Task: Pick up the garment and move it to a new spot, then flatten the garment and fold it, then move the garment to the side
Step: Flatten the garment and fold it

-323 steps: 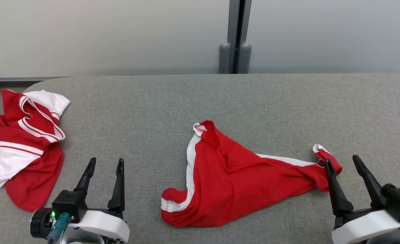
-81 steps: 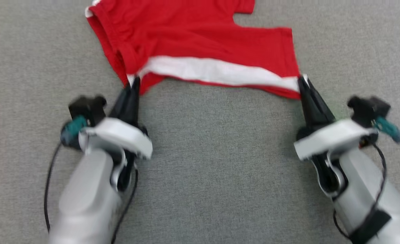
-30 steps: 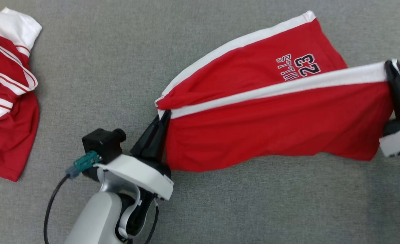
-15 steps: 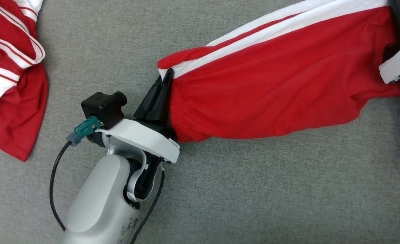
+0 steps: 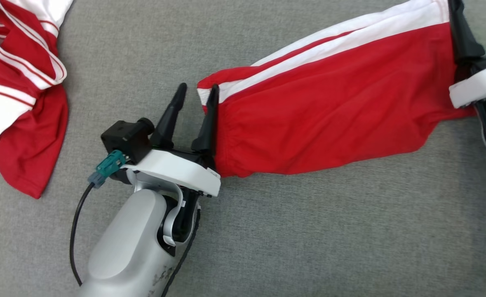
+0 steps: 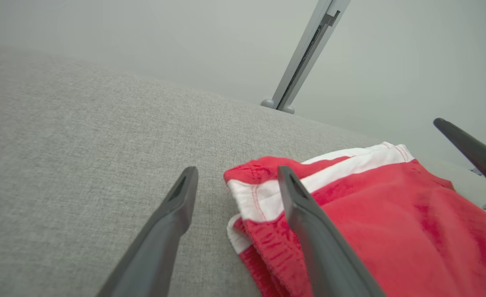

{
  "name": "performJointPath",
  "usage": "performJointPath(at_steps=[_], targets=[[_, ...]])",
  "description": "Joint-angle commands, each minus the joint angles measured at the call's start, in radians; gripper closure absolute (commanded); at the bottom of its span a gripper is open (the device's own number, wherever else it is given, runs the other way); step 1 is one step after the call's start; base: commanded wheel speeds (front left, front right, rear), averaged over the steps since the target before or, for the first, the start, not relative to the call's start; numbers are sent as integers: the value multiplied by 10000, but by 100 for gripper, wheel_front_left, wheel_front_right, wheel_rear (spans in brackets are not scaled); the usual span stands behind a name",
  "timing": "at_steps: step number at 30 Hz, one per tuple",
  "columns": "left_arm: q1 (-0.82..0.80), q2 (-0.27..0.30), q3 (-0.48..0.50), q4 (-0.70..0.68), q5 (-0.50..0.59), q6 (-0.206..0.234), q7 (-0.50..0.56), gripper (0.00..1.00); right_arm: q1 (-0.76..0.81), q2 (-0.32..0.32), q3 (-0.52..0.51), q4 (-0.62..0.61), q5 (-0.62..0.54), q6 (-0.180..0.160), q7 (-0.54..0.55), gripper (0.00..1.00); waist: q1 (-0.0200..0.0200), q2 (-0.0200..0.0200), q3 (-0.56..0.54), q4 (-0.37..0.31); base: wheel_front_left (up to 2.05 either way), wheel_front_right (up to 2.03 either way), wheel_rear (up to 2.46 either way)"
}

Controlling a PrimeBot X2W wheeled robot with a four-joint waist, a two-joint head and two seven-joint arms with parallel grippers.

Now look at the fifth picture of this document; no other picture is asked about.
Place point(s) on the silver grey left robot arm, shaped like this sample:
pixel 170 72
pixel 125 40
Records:
pixel 131 239

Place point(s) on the red shorts with white stripes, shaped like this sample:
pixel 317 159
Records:
pixel 329 103

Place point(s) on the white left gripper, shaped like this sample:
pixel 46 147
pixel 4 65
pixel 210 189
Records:
pixel 177 169

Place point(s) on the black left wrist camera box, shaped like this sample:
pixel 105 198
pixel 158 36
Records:
pixel 125 138

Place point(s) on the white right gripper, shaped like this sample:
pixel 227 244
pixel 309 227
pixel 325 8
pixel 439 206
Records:
pixel 480 84

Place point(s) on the red shirt with white sleeves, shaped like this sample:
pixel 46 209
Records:
pixel 20 62

